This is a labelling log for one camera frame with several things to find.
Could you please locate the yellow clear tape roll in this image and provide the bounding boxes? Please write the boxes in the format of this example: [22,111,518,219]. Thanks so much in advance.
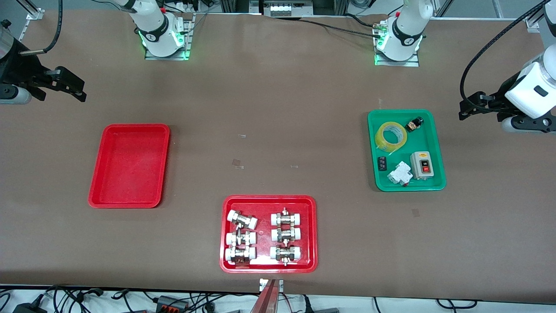
[375,122,408,154]

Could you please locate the green plastic tray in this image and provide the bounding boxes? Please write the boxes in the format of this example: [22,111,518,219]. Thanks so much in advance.
[367,109,447,192]

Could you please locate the empty red plastic tray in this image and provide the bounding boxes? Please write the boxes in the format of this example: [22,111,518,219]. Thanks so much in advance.
[88,124,171,209]

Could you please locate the red tray with fittings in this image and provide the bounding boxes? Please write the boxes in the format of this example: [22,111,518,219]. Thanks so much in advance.
[219,195,318,274]

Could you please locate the white circuit breaker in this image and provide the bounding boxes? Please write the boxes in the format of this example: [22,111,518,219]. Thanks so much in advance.
[387,161,413,187]

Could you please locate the black power adapter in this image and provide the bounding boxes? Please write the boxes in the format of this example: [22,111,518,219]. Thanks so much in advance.
[12,301,48,313]

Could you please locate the metal pipe fitting white caps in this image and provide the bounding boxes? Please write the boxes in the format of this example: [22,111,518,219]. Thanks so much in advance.
[271,208,303,227]
[270,245,302,266]
[225,230,257,247]
[271,227,302,243]
[227,210,258,230]
[225,246,257,266]

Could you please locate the red metal bar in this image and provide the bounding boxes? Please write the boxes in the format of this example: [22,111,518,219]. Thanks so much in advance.
[250,279,278,313]

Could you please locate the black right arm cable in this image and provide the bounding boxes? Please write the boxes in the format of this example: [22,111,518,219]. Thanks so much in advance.
[20,0,63,55]

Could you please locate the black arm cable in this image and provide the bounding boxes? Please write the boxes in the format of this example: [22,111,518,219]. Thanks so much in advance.
[460,0,552,103]
[20,0,63,55]

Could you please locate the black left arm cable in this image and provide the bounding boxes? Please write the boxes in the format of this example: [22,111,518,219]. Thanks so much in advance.
[460,0,552,103]

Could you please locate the aluminium frame profile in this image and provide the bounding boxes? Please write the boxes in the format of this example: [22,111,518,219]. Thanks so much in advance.
[25,0,45,23]
[525,0,556,33]

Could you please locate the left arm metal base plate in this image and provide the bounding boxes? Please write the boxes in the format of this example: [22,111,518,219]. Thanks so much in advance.
[374,21,420,67]

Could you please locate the grey push button switch box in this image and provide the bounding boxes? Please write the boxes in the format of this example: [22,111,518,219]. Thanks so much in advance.
[410,151,435,180]

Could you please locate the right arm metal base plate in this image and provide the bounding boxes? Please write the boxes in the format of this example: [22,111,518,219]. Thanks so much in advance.
[145,13,194,61]

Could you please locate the black cable across table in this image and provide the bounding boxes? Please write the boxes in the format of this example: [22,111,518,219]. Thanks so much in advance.
[300,18,379,39]

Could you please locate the black cable tangle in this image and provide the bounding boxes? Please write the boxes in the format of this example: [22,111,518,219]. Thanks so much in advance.
[0,285,131,313]

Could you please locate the small silver metal bracket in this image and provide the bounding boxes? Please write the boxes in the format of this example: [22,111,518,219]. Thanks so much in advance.
[259,278,284,292]

